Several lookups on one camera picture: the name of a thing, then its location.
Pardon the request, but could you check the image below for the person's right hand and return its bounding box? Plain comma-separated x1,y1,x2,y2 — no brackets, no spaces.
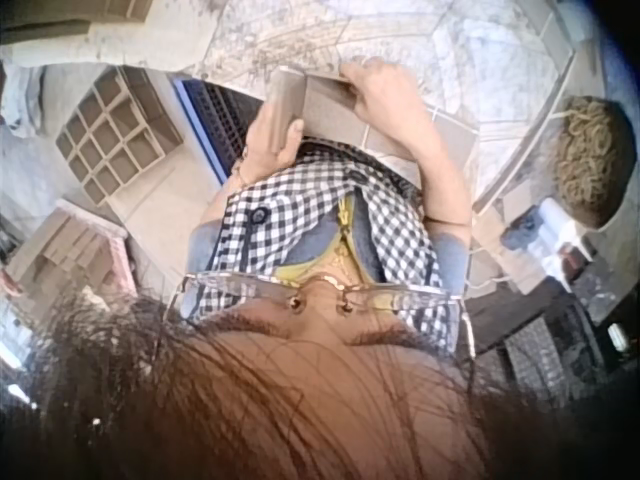
338,57,434,147

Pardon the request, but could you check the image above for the person's left hand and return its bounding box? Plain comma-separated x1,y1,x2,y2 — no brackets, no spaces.
241,105,305,175

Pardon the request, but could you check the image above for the brown cardboard piece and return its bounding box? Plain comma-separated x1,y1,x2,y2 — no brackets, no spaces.
262,64,374,146

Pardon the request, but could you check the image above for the blue plastic crate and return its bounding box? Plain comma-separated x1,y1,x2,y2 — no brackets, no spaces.
172,77,266,186

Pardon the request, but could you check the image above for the pink plastic crate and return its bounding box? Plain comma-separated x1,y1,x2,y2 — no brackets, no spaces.
105,233,142,297

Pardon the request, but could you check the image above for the white and blue bundle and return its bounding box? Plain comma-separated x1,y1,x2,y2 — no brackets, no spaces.
499,197,596,262

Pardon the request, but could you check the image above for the heap of cardboard pieces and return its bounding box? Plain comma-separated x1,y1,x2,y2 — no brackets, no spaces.
4,198,129,311

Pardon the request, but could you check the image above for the white cloth bag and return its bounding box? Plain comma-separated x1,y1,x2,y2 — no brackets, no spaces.
0,59,57,142

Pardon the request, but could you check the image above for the black plastic crate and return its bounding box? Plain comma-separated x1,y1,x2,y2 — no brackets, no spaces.
469,279,632,394

